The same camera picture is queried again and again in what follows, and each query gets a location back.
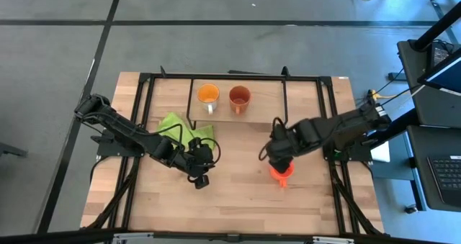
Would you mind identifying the black metal table frame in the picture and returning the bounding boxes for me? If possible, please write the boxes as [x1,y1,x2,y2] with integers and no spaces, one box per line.
[81,65,390,238]

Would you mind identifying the white box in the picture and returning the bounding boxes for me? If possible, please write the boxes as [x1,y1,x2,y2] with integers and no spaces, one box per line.
[370,141,391,163]

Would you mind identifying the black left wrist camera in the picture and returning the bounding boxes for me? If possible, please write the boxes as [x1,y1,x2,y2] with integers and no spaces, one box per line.
[194,175,211,190]

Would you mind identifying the black monitor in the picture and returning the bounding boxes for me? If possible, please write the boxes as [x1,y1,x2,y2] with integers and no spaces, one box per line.
[417,56,461,94]

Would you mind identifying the black laptop desk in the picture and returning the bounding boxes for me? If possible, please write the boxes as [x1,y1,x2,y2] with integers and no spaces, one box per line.
[406,125,461,213]

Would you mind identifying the wooden shelf with black legs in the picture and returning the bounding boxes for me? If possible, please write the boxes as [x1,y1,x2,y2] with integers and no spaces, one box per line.
[185,77,290,137]

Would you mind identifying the dark chair leg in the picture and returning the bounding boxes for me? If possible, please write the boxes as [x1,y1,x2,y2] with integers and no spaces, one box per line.
[0,142,28,159]

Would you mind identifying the brown mug with orange handle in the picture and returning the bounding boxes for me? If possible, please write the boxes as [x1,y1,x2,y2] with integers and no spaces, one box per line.
[228,85,253,115]

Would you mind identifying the green cloth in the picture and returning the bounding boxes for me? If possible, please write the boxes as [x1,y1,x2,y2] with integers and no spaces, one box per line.
[156,112,217,153]

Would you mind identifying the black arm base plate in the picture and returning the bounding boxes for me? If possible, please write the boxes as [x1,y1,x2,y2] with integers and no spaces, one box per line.
[91,134,145,158]
[323,143,374,163]

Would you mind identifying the black bottom crossbar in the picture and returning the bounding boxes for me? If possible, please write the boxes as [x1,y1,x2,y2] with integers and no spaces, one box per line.
[0,228,461,244]

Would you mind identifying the laptop keyboard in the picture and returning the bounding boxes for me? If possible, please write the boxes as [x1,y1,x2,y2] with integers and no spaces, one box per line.
[426,153,461,208]

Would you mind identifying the black slanted pole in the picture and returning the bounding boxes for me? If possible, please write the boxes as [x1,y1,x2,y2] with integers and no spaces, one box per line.
[410,12,461,53]

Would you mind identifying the bright orange mug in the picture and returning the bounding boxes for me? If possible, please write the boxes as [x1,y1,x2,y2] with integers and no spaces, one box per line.
[269,161,296,189]

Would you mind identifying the yellow mug with white handle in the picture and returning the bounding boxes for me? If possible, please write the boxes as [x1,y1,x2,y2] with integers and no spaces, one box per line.
[196,83,221,115]

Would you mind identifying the black side desk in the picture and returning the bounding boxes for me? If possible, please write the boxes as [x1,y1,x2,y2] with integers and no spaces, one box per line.
[397,38,461,128]

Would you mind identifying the black floor cables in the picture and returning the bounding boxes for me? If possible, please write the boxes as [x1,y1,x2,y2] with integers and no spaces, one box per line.
[354,67,422,110]

